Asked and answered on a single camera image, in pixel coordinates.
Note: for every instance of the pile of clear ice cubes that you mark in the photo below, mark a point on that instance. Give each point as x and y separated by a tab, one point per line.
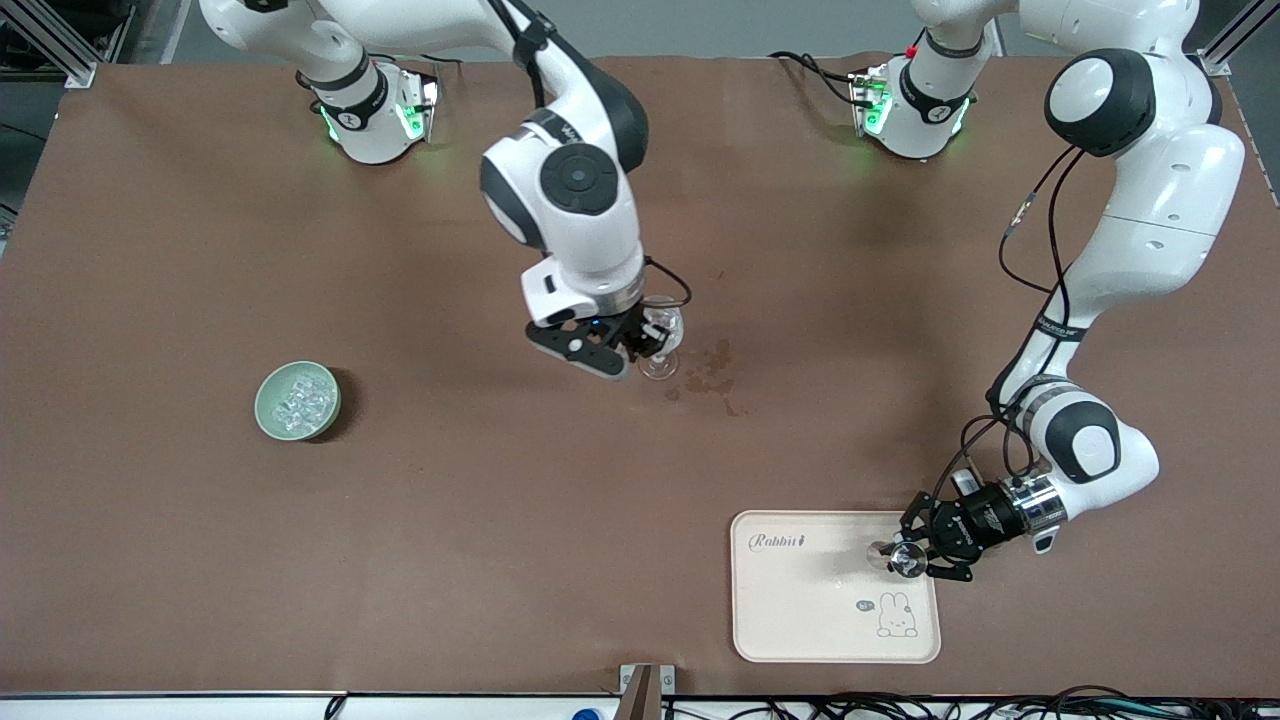
305	400

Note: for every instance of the grey metal edge bracket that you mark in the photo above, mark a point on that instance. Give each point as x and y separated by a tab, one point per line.
667	678

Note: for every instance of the aluminium frame profile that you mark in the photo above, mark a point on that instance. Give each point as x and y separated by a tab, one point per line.
60	55
1225	50

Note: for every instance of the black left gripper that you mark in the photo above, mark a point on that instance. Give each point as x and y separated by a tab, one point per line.
972	522

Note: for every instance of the pale green bowl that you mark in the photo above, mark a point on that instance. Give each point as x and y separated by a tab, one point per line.
265	415

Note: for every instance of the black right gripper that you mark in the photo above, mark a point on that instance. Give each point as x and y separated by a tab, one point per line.
633	325

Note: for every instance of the clear stemmed wine glass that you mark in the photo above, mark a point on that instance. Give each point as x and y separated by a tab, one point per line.
658	370

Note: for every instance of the brown upright bar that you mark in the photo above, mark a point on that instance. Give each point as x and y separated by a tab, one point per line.
640	695

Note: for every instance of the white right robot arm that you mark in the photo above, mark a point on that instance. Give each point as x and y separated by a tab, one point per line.
580	230

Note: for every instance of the brown table cover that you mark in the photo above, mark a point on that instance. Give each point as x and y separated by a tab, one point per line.
400	500

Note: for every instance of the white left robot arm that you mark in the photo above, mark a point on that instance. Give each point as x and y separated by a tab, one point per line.
1160	230

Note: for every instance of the cream tray with rabbit print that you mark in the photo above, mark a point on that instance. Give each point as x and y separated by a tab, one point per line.
800	600

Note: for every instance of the silver metal jigger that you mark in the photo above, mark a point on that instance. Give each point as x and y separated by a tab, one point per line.
905	560

